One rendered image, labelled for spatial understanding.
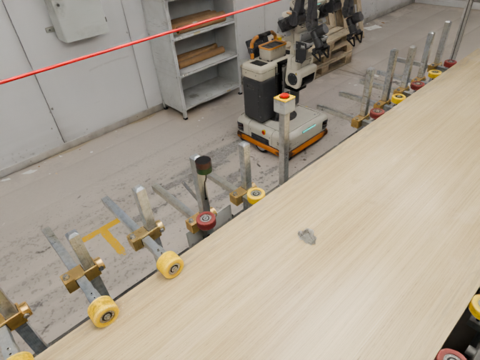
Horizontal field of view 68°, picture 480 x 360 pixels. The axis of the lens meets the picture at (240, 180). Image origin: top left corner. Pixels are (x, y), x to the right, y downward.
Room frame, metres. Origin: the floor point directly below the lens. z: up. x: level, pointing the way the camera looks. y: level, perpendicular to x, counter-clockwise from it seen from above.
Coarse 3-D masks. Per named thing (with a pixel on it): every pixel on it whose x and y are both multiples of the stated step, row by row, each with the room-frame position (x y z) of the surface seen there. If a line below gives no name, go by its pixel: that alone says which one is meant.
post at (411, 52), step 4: (412, 48) 2.24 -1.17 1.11; (408, 52) 2.26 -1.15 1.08; (412, 52) 2.23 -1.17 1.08; (408, 56) 2.25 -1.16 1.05; (412, 56) 2.23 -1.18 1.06; (408, 60) 2.25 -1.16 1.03; (412, 60) 2.24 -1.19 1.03; (408, 64) 2.24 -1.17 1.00; (412, 64) 2.25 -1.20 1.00; (404, 68) 2.26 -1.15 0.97; (408, 68) 2.24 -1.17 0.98; (404, 72) 2.25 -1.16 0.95; (408, 72) 2.23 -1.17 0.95; (404, 76) 2.25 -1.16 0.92; (408, 76) 2.24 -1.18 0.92; (404, 80) 2.24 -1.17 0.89; (408, 80) 2.24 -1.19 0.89; (404, 84) 2.24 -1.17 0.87
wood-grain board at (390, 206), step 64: (384, 128) 1.64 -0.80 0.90; (448, 128) 1.59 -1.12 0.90; (320, 192) 1.16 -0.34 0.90; (384, 192) 1.12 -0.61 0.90; (448, 192) 1.09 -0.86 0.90; (192, 256) 0.86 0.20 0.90; (256, 256) 0.84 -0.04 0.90; (320, 256) 0.81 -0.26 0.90; (384, 256) 0.79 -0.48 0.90; (448, 256) 0.77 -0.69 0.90; (128, 320) 0.63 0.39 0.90; (192, 320) 0.61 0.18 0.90; (256, 320) 0.59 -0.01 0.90; (320, 320) 0.57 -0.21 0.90; (384, 320) 0.56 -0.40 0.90; (448, 320) 0.54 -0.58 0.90
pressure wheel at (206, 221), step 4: (204, 212) 1.09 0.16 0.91; (208, 212) 1.09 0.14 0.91; (200, 216) 1.06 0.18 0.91; (204, 216) 1.06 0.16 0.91; (208, 216) 1.06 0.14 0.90; (212, 216) 1.06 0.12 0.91; (196, 220) 1.05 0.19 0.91; (200, 220) 1.04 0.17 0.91; (204, 220) 1.05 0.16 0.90; (208, 220) 1.04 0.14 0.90; (212, 220) 1.04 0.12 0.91; (200, 224) 1.02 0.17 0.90; (204, 224) 1.02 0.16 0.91; (208, 224) 1.02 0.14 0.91; (212, 224) 1.03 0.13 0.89; (200, 228) 1.02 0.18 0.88; (204, 228) 1.02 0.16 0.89; (208, 228) 1.02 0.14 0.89; (212, 228) 1.02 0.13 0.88
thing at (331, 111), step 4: (320, 104) 2.14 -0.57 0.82; (316, 108) 2.14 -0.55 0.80; (320, 108) 2.11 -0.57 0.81; (324, 108) 2.09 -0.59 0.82; (328, 108) 2.08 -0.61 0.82; (332, 108) 2.07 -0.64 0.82; (328, 112) 2.07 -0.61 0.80; (332, 112) 2.04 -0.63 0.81; (336, 112) 2.02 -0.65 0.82; (340, 112) 2.01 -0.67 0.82; (344, 112) 2.00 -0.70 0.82; (340, 116) 1.99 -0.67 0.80; (344, 116) 1.97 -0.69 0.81; (348, 116) 1.95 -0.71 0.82; (352, 116) 1.94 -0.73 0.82; (348, 120) 1.95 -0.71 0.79; (364, 120) 1.88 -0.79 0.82; (368, 120) 1.88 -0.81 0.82; (364, 124) 1.86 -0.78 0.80; (368, 124) 1.84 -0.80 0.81
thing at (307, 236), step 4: (300, 232) 0.92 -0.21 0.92; (304, 232) 0.93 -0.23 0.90; (308, 232) 0.92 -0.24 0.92; (312, 232) 0.93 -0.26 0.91; (300, 236) 0.91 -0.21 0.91; (304, 236) 0.90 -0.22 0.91; (308, 236) 0.90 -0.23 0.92; (312, 236) 0.90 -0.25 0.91; (304, 240) 0.89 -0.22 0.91; (308, 240) 0.89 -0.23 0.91; (312, 240) 0.89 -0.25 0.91
